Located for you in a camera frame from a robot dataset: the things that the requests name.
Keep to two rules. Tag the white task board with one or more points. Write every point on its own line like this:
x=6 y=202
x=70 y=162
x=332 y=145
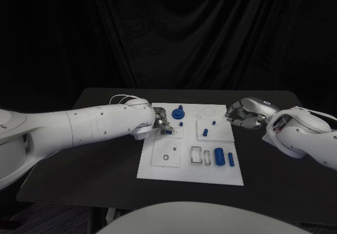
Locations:
x=189 y=170

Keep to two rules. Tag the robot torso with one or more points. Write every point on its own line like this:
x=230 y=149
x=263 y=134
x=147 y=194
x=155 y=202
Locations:
x=202 y=218

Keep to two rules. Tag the blue gear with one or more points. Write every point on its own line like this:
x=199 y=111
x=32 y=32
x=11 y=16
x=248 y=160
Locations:
x=179 y=113

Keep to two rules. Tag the blue plug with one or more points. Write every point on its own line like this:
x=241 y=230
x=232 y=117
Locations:
x=169 y=132

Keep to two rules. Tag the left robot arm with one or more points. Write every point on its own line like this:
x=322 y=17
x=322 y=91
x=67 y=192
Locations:
x=78 y=124

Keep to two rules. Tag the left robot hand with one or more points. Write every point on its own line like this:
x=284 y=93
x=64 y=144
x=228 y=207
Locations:
x=160 y=120

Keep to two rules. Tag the thin long blue cylinder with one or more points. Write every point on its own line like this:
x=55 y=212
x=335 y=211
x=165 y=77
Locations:
x=231 y=159

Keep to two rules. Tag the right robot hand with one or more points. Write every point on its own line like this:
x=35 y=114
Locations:
x=250 y=111

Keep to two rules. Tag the thick blue cylinder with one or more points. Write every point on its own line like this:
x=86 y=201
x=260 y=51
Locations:
x=219 y=156

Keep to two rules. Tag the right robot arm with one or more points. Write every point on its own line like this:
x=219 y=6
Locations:
x=303 y=135

